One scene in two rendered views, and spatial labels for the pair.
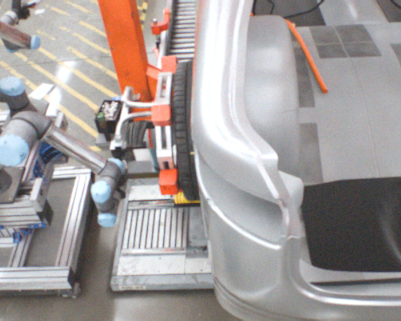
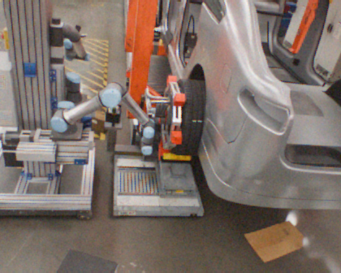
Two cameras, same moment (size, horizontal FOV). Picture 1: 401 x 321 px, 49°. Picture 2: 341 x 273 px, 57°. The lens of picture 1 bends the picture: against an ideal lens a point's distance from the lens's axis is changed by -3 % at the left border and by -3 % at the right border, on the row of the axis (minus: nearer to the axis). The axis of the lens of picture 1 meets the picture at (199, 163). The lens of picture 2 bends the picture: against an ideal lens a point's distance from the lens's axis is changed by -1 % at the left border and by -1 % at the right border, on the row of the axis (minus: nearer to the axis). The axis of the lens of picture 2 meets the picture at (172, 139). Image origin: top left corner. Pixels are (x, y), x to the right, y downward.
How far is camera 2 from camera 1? 109 cm
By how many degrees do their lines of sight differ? 20
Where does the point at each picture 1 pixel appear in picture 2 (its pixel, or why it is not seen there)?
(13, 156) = (114, 100)
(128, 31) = (146, 61)
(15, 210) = (75, 148)
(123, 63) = (136, 79)
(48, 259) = (74, 191)
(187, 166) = (189, 128)
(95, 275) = (99, 207)
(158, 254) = (140, 195)
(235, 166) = (272, 92)
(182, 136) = (189, 111)
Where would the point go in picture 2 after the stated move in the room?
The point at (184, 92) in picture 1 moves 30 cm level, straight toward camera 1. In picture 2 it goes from (190, 90) to (203, 109)
